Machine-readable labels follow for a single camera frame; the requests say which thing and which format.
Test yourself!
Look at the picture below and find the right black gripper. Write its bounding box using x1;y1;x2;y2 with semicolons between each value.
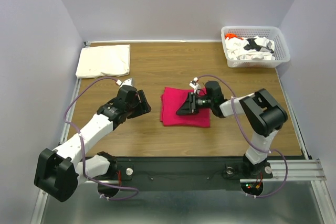
175;91;214;114

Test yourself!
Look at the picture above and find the pink t-shirt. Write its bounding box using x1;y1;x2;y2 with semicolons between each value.
159;86;212;128

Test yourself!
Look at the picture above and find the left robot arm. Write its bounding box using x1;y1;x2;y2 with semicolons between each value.
34;85;151;202

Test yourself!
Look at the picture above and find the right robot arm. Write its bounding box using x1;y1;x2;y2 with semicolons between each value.
176;79;288;177

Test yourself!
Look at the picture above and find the folded white t-shirt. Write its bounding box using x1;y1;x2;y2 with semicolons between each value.
76;45;131;79

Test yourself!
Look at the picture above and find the white crumpled shirt in basket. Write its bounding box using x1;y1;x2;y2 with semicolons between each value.
224;34;275;60

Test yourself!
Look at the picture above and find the white plastic basket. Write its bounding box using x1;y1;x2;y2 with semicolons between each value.
221;26;290;68

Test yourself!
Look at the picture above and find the orange garment in basket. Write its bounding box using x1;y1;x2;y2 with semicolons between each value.
224;33;238;39

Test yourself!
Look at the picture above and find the black white garment in basket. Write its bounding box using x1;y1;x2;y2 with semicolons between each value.
244;38;261;51

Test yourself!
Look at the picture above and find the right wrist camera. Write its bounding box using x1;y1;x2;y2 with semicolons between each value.
189;78;201;93

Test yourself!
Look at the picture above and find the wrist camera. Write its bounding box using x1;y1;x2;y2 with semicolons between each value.
116;78;134;87
189;78;201;93

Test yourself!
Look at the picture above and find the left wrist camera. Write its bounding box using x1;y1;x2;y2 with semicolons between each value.
116;78;134;87

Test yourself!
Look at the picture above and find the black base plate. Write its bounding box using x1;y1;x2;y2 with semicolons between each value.
86;156;274;192

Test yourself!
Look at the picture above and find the aluminium frame rail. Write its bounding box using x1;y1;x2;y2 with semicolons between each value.
75;156;326;184

